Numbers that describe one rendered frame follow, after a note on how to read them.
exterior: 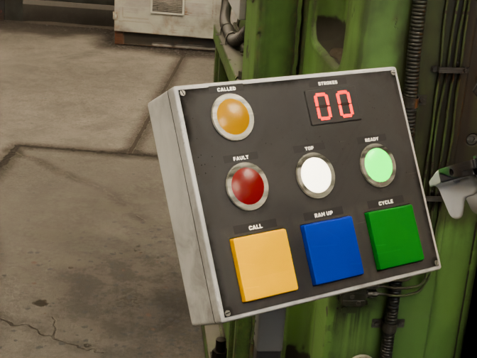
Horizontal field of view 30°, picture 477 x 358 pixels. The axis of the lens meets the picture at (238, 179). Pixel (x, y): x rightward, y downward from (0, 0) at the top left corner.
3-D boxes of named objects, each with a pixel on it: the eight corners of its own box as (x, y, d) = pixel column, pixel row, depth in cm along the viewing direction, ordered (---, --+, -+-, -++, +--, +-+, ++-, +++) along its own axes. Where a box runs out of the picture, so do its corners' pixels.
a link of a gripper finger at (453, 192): (421, 226, 105) (476, 214, 97) (410, 177, 106) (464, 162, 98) (441, 221, 107) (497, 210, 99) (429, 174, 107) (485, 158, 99)
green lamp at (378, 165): (396, 185, 115) (400, 153, 114) (361, 185, 115) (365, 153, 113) (390, 177, 118) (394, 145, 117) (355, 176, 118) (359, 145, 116)
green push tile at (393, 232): (425, 259, 116) (413, 203, 117) (380, 270, 112) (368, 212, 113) (416, 260, 117) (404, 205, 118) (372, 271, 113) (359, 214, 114)
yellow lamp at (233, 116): (252, 138, 106) (255, 103, 105) (213, 137, 106) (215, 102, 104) (249, 131, 109) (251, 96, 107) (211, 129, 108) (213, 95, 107)
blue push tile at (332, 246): (365, 273, 111) (352, 215, 112) (317, 285, 107) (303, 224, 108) (357, 275, 112) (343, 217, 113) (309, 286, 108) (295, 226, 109)
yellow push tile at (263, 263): (299, 289, 106) (286, 227, 107) (246, 302, 102) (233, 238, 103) (291, 290, 107) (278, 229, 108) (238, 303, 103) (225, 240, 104)
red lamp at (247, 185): (267, 208, 105) (270, 174, 104) (228, 207, 105) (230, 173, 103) (263, 198, 108) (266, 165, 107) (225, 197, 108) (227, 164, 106)
